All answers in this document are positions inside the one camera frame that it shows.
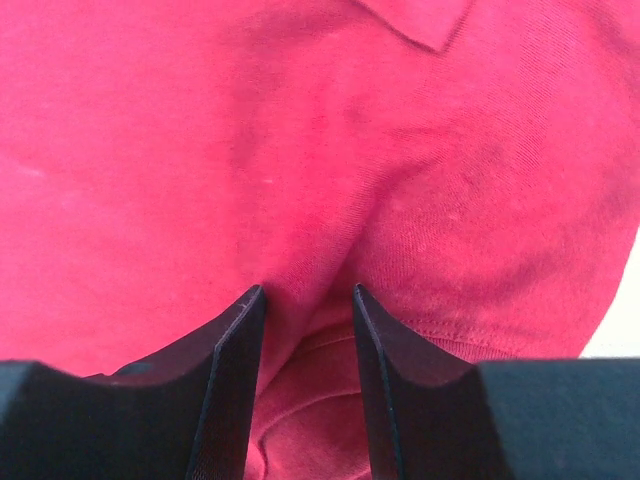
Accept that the dark red t shirt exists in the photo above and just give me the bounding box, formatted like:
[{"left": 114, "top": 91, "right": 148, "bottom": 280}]
[{"left": 1, "top": 1, "right": 639, "bottom": 479}]

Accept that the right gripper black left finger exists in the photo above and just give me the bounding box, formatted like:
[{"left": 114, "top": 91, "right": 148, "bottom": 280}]
[{"left": 1, "top": 286, "right": 266, "bottom": 480}]

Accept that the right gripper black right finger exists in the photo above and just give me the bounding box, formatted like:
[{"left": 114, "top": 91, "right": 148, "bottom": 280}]
[{"left": 353, "top": 286, "right": 639, "bottom": 479}]

